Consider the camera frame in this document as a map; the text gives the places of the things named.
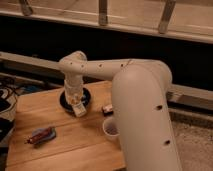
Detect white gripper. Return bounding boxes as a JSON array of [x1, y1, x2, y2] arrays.
[[64, 81, 83, 106]]

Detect white plastic bottle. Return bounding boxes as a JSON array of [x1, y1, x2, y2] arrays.
[[69, 94, 86, 117]]

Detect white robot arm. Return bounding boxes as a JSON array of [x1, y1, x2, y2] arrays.
[[59, 51, 182, 171]]

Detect dark ceramic bowl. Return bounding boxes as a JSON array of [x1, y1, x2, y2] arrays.
[[59, 88, 91, 114]]

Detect red multitool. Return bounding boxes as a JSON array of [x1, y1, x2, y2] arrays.
[[25, 127, 52, 145]]

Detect translucent plastic cup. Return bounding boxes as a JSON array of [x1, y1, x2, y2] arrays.
[[102, 117, 119, 141]]

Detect wooden table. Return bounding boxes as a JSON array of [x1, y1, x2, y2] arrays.
[[6, 81, 124, 171]]

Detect blue cloth pad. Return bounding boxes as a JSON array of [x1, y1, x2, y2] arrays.
[[30, 127, 56, 145]]

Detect black cables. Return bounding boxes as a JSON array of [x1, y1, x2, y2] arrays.
[[0, 77, 26, 114]]

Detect metal railing post middle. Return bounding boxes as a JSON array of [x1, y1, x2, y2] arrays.
[[98, 0, 108, 26]]

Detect metal railing post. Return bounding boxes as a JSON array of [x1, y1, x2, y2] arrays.
[[19, 0, 33, 16], [158, 0, 176, 34], [98, 0, 108, 26]]

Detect metal railing post left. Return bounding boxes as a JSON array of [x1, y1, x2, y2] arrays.
[[19, 0, 33, 16]]

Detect metal railing post right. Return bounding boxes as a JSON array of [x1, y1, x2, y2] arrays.
[[158, 0, 176, 34]]

